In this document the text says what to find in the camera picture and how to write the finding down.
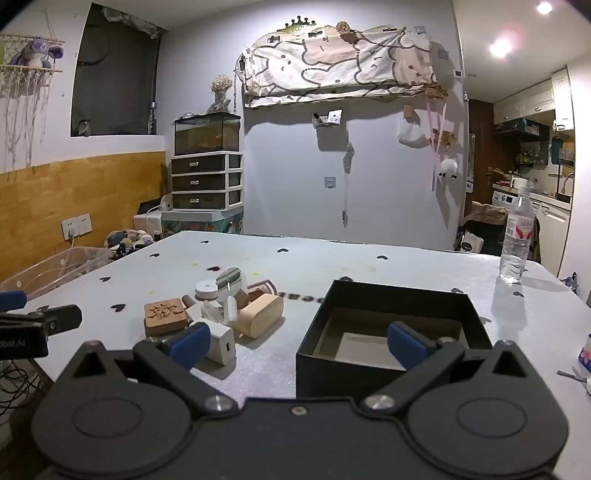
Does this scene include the clear plastic bin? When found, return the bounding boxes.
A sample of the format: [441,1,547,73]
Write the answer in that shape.
[0,247,112,302]

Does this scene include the carved wooden block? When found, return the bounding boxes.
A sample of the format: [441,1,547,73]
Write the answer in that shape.
[143,298,189,337]

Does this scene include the printed cartoon cloth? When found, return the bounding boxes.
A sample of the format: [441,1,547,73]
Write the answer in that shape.
[240,25,437,108]

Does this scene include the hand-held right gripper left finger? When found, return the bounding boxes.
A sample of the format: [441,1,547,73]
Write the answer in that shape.
[58,322,238,418]

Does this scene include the macrame wall hanging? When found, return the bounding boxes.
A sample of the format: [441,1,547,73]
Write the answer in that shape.
[0,33,65,168]

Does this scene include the white hanging bag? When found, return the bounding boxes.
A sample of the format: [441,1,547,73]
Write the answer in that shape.
[398,121,428,149]

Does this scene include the purple plush toy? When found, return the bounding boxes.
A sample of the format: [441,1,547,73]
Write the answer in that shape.
[11,39,64,70]

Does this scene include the white kitchen cabinets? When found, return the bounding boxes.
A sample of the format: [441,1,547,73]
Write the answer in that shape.
[493,68,575,132]

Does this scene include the black box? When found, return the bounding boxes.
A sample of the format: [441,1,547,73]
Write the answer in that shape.
[295,279,494,400]

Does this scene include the white charger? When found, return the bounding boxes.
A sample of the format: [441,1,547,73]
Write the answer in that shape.
[187,318,237,366]

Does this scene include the white wall outlet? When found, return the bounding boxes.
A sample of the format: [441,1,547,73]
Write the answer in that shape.
[61,213,92,240]

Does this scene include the oval wooden box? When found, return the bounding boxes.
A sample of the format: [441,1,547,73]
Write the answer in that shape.
[231,293,284,341]

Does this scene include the chair with brown jacket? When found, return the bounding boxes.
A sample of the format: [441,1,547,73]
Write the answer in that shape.
[462,202,509,252]

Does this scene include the white washing machine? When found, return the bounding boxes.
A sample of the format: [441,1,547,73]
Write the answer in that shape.
[492,189,536,217]

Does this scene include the pile of plush toys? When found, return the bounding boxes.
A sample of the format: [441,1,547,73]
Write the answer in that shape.
[104,227,160,259]

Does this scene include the white drawer unit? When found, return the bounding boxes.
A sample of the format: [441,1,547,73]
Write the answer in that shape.
[171,151,244,211]

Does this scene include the teal printed cabinet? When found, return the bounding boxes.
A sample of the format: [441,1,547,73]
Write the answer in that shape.
[161,208,244,234]

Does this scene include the white appliance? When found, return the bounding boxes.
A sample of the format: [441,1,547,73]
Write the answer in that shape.
[134,196,174,241]

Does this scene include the white plastic piece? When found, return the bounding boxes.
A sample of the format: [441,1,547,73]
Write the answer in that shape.
[201,300,227,325]

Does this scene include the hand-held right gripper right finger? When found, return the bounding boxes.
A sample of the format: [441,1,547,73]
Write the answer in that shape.
[360,322,541,418]

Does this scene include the glass fish tank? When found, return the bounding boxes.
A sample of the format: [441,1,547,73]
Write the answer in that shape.
[174,112,242,156]

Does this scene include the dark window curtain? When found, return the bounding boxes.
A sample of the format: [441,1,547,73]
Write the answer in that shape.
[71,2,164,137]

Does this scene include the dried flower vase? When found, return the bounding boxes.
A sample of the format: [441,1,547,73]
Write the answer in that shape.
[208,75,234,114]

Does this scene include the clear water bottle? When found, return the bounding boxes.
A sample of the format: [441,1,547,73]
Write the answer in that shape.
[499,180,536,284]

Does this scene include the hanging cable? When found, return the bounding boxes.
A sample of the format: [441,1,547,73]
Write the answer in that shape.
[342,142,355,228]

